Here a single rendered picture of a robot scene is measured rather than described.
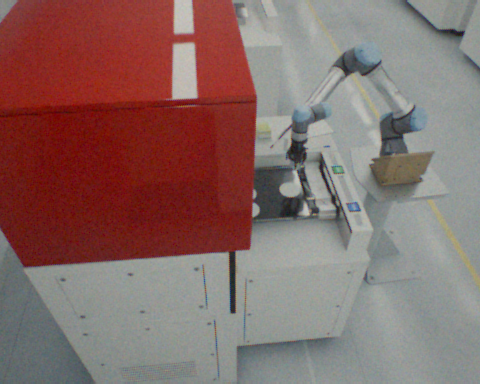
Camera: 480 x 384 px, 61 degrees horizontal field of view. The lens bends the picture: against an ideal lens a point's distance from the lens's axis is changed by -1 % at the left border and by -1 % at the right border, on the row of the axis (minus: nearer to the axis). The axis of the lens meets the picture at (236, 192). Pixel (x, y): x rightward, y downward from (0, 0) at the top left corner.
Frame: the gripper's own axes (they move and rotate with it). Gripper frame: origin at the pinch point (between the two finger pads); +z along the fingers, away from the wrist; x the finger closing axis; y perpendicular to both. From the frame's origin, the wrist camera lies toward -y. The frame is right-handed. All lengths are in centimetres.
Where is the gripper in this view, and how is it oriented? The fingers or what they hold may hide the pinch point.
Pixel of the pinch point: (295, 167)
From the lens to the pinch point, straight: 205.0
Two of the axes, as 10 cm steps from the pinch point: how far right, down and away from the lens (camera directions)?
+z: 0.0, 7.2, 6.9
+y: -4.4, 6.2, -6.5
